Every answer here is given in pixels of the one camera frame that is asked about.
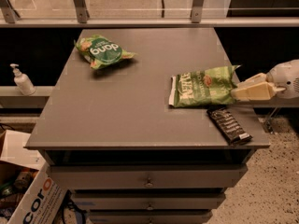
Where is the green jalapeno Kettle chip bag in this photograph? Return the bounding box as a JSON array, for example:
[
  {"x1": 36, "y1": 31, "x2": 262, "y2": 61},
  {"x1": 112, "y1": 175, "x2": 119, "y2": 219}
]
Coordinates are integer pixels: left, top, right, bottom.
[{"x1": 168, "y1": 65, "x2": 238, "y2": 108}]

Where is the metal railing post left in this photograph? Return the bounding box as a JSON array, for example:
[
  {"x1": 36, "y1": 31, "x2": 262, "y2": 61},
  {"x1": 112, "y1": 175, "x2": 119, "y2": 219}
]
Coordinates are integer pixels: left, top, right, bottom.
[{"x1": 0, "y1": 0, "x2": 21, "y2": 23}]

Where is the grey middle drawer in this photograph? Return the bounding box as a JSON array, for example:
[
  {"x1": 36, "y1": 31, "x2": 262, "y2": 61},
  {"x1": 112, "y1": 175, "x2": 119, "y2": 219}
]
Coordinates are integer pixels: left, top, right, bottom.
[{"x1": 72, "y1": 193, "x2": 225, "y2": 211}]

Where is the metal railing post middle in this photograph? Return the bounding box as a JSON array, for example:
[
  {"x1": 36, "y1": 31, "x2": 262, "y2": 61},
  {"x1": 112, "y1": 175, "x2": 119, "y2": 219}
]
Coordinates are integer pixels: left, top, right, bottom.
[{"x1": 73, "y1": 0, "x2": 90, "y2": 23}]

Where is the grey drawer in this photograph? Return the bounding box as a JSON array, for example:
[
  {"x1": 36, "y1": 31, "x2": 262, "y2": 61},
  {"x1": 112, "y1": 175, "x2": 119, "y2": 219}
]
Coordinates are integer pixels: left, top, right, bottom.
[
  {"x1": 72, "y1": 193, "x2": 225, "y2": 211},
  {"x1": 48, "y1": 164, "x2": 248, "y2": 189},
  {"x1": 89, "y1": 210, "x2": 212, "y2": 224}
]

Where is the grey bottom drawer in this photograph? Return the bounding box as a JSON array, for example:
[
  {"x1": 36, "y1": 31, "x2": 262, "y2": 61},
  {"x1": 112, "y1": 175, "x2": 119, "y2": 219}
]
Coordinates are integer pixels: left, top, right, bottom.
[{"x1": 89, "y1": 210, "x2": 212, "y2": 224}]

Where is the white pump sanitizer bottle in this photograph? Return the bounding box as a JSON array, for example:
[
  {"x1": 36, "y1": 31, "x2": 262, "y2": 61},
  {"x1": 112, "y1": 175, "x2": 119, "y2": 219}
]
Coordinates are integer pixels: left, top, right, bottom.
[{"x1": 10, "y1": 63, "x2": 36, "y2": 96}]

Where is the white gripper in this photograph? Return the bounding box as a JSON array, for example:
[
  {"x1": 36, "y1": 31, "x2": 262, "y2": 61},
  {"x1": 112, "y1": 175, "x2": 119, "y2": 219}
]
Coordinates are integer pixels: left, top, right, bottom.
[{"x1": 231, "y1": 59, "x2": 299, "y2": 101}]

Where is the black rxbar chocolate bar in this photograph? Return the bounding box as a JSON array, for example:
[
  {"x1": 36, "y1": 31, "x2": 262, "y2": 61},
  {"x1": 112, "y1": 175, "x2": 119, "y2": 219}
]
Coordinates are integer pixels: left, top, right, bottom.
[{"x1": 206, "y1": 106, "x2": 252, "y2": 146}]

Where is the metal railing post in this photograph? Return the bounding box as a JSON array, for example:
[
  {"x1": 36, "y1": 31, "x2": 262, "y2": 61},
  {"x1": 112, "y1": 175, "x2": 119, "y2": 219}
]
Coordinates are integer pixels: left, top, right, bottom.
[
  {"x1": 73, "y1": 0, "x2": 90, "y2": 23},
  {"x1": 0, "y1": 0, "x2": 21, "y2": 23},
  {"x1": 191, "y1": 0, "x2": 204, "y2": 23}
]

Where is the metal railing post right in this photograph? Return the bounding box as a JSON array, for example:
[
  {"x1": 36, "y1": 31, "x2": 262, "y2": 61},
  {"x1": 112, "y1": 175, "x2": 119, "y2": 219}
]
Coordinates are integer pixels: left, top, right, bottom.
[{"x1": 191, "y1": 0, "x2": 204, "y2": 23}]

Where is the green round-logo snack bag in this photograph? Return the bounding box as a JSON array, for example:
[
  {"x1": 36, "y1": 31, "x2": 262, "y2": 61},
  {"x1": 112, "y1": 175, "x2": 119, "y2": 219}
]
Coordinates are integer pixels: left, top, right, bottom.
[{"x1": 75, "y1": 35, "x2": 135, "y2": 70}]

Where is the grey top drawer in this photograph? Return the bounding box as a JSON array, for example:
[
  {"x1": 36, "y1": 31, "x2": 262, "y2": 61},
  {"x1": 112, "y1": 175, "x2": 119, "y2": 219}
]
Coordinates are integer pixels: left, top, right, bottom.
[{"x1": 48, "y1": 164, "x2": 248, "y2": 189}]

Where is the white cardboard box with lettering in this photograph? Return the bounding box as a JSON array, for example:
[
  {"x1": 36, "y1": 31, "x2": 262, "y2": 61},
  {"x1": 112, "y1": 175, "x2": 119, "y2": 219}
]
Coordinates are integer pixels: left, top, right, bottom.
[{"x1": 0, "y1": 130, "x2": 66, "y2": 224}]

